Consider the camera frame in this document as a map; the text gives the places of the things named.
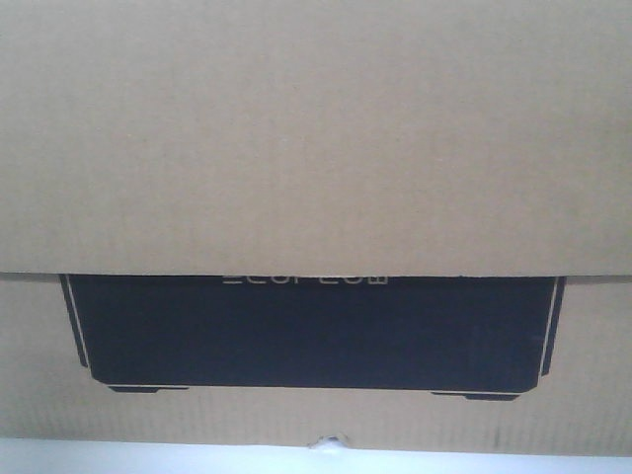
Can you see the brown cardboard box black print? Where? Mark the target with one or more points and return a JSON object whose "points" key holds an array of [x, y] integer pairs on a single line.
{"points": [[319, 139]]}

